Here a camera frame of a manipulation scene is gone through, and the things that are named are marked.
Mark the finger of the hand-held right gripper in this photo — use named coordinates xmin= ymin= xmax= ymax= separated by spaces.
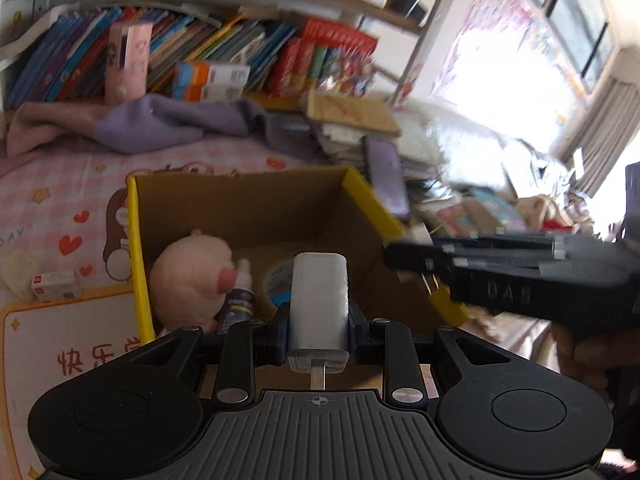
xmin=384 ymin=236 xmax=567 ymax=284

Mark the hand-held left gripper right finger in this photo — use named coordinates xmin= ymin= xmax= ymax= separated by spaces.
xmin=348 ymin=300 xmax=512 ymax=407

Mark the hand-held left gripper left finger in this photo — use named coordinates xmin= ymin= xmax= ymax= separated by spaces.
xmin=119 ymin=303 xmax=292 ymax=409

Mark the white power adapter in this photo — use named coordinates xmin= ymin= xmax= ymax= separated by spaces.
xmin=287 ymin=252 xmax=351 ymax=392

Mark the blue white spray bottle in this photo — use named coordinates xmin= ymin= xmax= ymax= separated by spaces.
xmin=215 ymin=258 xmax=256 ymax=334

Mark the clear tape roll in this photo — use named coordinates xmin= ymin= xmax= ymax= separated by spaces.
xmin=264 ymin=260 xmax=297 ymax=319

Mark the pink plush toy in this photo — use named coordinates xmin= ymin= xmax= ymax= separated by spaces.
xmin=149 ymin=228 xmax=237 ymax=336

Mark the yellow-edged cardboard box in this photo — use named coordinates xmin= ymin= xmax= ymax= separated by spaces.
xmin=125 ymin=166 xmax=472 ymax=392

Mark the purple phone case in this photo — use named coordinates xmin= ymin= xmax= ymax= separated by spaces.
xmin=362 ymin=136 xmax=414 ymax=222

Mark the teal picture book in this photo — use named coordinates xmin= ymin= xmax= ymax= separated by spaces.
xmin=469 ymin=187 xmax=527 ymax=227

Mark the white fluffy blanket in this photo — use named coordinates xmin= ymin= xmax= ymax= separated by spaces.
xmin=400 ymin=100 xmax=553 ymax=187

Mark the pile of papers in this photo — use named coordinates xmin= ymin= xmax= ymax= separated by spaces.
xmin=315 ymin=120 xmax=451 ymax=197

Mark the wooden board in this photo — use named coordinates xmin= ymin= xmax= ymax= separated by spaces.
xmin=305 ymin=90 xmax=404 ymax=137

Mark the grey curtain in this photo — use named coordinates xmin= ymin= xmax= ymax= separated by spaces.
xmin=555 ymin=79 xmax=640 ymax=197

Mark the row of red books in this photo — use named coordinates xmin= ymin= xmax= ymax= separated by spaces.
xmin=270 ymin=16 xmax=379 ymax=99

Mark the small red white box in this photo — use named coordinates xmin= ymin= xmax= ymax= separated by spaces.
xmin=31 ymin=270 xmax=77 ymax=304

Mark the purple cloth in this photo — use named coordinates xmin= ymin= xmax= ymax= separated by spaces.
xmin=95 ymin=94 xmax=322 ymax=162

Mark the orange blue white box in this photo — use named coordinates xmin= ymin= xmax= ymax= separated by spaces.
xmin=172 ymin=60 xmax=251 ymax=104

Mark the pink printed bed sheet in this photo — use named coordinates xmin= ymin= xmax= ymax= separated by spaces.
xmin=0 ymin=132 xmax=313 ymax=321

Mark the window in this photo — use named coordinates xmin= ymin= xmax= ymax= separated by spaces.
xmin=542 ymin=0 xmax=640 ymax=96

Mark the pink carton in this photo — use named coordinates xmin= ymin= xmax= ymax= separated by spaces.
xmin=104 ymin=22 xmax=154 ymax=107

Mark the pink cloth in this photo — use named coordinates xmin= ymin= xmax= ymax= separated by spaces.
xmin=5 ymin=101 xmax=109 ymax=159

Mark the row of colourful books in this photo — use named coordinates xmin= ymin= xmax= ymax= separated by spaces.
xmin=5 ymin=6 xmax=302 ymax=111

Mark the wall poster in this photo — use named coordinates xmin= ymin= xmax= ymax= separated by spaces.
xmin=431 ymin=0 xmax=587 ymax=127

